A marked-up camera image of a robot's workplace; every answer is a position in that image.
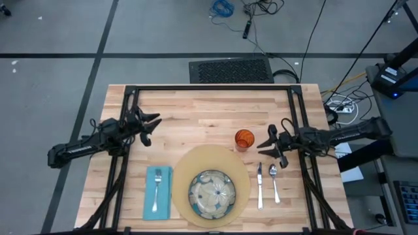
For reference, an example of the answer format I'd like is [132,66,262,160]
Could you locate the black coiled floor cable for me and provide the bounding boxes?
[272,69,300,84]

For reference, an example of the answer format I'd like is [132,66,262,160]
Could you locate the silver table knife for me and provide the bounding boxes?
[256,162,264,211]

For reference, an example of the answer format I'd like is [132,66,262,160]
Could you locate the black diagonal mast beam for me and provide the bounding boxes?
[388,37,418,71]
[337,136,394,173]

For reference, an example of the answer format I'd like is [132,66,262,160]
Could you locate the silver spoon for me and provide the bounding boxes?
[268,163,281,205]

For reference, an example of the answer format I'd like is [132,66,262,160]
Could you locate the silver fork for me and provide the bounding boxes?
[152,168,163,213]

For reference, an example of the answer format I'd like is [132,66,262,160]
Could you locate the teal cloth napkin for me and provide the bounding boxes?
[142,165,173,221]

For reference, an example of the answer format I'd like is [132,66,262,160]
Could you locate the orange faceted plastic cup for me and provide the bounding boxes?
[234,129,255,153]

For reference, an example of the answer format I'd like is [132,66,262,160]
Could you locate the patterned ceramic bowl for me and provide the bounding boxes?
[188,169,236,220]

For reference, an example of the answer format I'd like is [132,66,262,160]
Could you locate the long black hanging cable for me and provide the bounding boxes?
[326,0,400,95]
[298,0,327,84]

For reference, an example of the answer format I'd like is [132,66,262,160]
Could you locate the round woven straw placemat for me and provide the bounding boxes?
[172,144,251,228]

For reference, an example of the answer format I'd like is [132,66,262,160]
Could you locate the blue coiled cable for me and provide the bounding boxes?
[208,0,246,33]

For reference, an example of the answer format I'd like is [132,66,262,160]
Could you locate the black keyboard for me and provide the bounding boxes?
[393,180,418,225]

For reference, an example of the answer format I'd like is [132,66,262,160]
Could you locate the white paper sheet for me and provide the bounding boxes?
[334,142,364,183]

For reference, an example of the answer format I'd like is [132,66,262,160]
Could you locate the tangled black cable bundle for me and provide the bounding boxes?
[241,0,285,16]

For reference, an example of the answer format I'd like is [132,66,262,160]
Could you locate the black perforated floor mat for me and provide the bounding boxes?
[188,57,275,85]

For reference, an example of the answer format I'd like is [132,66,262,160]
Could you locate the black device with blue light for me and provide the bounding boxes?
[370,65,418,99]

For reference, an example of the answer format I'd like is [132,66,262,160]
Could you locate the grey desk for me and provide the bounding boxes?
[364,63,418,235]

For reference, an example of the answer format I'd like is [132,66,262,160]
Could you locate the yellow cable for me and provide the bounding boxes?
[321,71,367,95]

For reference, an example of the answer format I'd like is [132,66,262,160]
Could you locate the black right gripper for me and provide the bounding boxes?
[256,123,295,170]

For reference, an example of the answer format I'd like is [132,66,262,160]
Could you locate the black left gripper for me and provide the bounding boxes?
[125,106,163,148]

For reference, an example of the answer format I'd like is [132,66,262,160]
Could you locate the black aluminium table frame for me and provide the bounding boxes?
[78,84,353,235]

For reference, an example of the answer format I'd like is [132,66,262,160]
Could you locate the white power strip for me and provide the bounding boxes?
[326,94,359,127]

